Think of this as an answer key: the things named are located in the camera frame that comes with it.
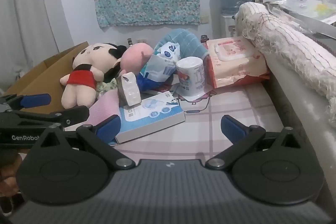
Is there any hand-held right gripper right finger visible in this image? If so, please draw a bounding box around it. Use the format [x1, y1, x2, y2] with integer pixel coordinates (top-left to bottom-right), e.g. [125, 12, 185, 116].
[205, 114, 302, 169]

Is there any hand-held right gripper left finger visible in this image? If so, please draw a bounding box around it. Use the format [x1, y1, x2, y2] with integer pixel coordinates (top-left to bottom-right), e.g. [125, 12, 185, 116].
[34, 114, 135, 169]

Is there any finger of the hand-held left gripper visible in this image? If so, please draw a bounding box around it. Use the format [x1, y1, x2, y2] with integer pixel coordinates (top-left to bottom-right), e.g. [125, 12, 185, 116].
[0, 93, 51, 112]
[0, 105, 90, 130]

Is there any pink soft pack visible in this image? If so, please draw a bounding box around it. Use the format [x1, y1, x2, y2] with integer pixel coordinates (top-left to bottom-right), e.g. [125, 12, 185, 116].
[89, 94, 124, 132]

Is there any cardboard box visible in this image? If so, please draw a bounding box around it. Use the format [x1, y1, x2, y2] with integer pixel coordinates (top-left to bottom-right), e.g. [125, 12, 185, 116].
[4, 41, 91, 114]

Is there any plush doll red shirt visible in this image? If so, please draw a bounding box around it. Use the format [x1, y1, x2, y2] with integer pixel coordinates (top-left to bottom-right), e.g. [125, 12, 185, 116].
[60, 42, 128, 109]

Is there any gold foil tissue pack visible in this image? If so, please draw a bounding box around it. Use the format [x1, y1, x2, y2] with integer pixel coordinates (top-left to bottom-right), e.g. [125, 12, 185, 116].
[116, 72, 142, 109]

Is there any green scrunchie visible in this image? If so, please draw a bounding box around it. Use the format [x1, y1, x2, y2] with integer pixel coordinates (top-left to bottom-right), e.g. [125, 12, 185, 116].
[96, 78, 118, 99]

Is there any blue white box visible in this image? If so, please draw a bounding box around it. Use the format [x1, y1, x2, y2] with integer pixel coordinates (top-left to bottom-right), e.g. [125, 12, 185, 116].
[115, 91, 186, 145]

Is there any white can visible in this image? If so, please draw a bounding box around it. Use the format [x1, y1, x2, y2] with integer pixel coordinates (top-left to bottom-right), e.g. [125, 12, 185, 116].
[175, 57, 206, 97]

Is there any pink plush toy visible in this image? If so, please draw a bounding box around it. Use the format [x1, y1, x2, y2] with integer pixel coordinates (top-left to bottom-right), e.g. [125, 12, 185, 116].
[120, 43, 154, 75]

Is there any white blue mask packet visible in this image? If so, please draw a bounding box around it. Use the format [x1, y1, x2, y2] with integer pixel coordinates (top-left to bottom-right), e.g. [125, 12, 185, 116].
[140, 54, 177, 83]
[157, 42, 180, 62]

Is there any checked cartoon bedsheet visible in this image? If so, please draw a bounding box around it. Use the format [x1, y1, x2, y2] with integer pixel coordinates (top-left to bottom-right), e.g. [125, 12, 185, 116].
[64, 80, 287, 165]

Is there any grey padded furniture edge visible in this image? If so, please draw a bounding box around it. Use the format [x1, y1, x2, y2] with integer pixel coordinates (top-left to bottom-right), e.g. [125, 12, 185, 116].
[265, 55, 336, 214]

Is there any wet wipes pack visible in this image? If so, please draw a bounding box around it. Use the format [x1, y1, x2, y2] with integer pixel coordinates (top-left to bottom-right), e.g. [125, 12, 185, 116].
[205, 36, 270, 89]

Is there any grey curtain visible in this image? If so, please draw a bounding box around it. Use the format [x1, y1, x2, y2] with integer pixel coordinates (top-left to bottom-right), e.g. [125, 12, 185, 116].
[0, 0, 75, 89]

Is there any blue checked towel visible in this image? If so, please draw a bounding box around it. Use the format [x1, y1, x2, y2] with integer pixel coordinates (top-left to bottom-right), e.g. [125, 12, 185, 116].
[154, 28, 210, 62]

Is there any white fringed blanket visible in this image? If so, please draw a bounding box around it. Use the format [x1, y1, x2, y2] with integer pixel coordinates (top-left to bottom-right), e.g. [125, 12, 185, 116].
[234, 2, 336, 125]

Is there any white water dispenser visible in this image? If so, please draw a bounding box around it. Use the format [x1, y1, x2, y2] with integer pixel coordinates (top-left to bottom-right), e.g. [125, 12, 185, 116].
[220, 14, 242, 39]

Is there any clear plastic bag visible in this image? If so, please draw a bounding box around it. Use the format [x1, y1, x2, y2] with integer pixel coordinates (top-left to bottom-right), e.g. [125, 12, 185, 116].
[276, 0, 336, 25]

